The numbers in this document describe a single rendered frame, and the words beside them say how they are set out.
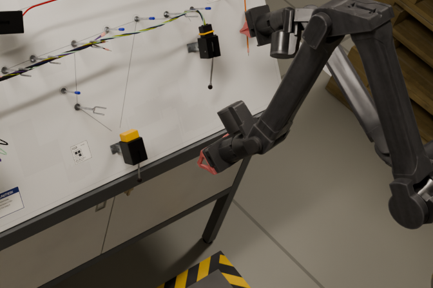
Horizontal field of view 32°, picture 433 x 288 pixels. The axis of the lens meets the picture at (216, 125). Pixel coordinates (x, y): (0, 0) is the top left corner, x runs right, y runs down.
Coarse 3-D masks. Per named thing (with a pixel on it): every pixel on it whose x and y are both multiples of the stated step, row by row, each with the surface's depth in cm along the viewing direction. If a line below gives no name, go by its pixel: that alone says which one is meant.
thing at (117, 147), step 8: (112, 144) 197; (120, 144) 191; (128, 144) 189; (136, 144) 190; (112, 152) 197; (120, 152) 196; (128, 152) 190; (136, 152) 190; (144, 152) 192; (128, 160) 191; (136, 160) 190
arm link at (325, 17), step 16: (320, 16) 135; (304, 32) 139; (320, 32) 136; (304, 48) 145; (320, 48) 141; (304, 64) 147; (320, 64) 146; (288, 80) 152; (304, 80) 149; (288, 96) 154; (304, 96) 154; (272, 112) 159; (288, 112) 156; (256, 128) 164; (272, 128) 161; (288, 128) 164; (272, 144) 164
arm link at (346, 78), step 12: (336, 48) 185; (336, 60) 185; (348, 60) 184; (336, 72) 184; (348, 72) 183; (348, 84) 183; (360, 84) 182; (348, 96) 182; (360, 96) 181; (360, 108) 181; (372, 108) 180; (360, 120) 180; (372, 120) 179; (372, 132) 176; (384, 144) 175
